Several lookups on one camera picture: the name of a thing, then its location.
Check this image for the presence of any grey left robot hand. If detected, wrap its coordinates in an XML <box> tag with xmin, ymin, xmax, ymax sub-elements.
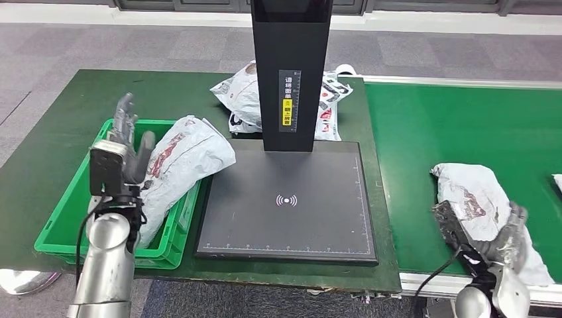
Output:
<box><xmin>107</xmin><ymin>92</ymin><xmax>156</xmax><ymax>186</ymax></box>

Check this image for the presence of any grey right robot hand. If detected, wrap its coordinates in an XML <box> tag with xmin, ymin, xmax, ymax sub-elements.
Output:
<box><xmin>472</xmin><ymin>201</ymin><xmax>530</xmax><ymax>275</ymax></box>

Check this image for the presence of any black inbound scanner machine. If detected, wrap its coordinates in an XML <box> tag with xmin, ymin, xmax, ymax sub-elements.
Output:
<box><xmin>195</xmin><ymin>0</ymin><xmax>379</xmax><ymax>267</ymax></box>

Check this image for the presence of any green conveyor belt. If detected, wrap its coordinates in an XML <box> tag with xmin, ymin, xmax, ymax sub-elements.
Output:
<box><xmin>361</xmin><ymin>75</ymin><xmax>562</xmax><ymax>308</ymax></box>

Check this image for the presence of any green plastic crate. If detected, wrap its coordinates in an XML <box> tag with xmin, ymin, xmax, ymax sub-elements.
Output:
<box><xmin>34</xmin><ymin>118</ymin><xmax>209</xmax><ymax>270</ymax></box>

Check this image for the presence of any dark green table mat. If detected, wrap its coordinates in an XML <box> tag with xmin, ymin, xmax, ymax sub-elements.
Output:
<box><xmin>0</xmin><ymin>69</ymin><xmax>402</xmax><ymax>294</ymax></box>

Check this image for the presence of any white plastic mailer bag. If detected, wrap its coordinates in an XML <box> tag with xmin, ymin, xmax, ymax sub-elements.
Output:
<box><xmin>209</xmin><ymin>61</ymin><xmax>263</xmax><ymax>134</ymax></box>

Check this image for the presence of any black yellow ruler label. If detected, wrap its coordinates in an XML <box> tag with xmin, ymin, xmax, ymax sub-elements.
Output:
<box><xmin>278</xmin><ymin>70</ymin><xmax>302</xmax><ymax>133</ymax></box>

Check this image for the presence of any chrome round floor base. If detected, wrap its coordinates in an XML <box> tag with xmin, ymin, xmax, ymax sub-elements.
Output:
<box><xmin>0</xmin><ymin>268</ymin><xmax>62</xmax><ymax>295</ymax></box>

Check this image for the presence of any white black-red printed mailer bag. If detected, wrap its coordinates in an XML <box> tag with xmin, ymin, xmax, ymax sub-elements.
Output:
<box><xmin>313</xmin><ymin>70</ymin><xmax>355</xmax><ymax>142</ymax></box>

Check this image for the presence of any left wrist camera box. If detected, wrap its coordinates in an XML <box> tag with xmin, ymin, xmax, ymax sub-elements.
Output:
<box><xmin>89</xmin><ymin>139</ymin><xmax>129</xmax><ymax>199</ymax></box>

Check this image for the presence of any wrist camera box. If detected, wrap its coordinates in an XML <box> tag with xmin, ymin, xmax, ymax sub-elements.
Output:
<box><xmin>89</xmin><ymin>139</ymin><xmax>129</xmax><ymax>199</ymax></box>
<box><xmin>431</xmin><ymin>200</ymin><xmax>475</xmax><ymax>264</ymax></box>

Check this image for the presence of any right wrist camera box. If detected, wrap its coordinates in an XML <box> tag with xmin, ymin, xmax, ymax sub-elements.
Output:
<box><xmin>431</xmin><ymin>200</ymin><xmax>475</xmax><ymax>264</ymax></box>

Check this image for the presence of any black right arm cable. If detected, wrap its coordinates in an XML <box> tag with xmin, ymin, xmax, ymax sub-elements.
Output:
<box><xmin>412</xmin><ymin>245</ymin><xmax>462</xmax><ymax>318</ymax></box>

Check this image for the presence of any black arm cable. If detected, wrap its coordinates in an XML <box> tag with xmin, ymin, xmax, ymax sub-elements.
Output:
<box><xmin>74</xmin><ymin>197</ymin><xmax>106</xmax><ymax>286</ymax></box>
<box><xmin>412</xmin><ymin>245</ymin><xmax>462</xmax><ymax>318</ymax></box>

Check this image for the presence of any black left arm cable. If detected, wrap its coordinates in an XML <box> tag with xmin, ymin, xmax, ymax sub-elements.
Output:
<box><xmin>74</xmin><ymin>197</ymin><xmax>106</xmax><ymax>286</ymax></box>

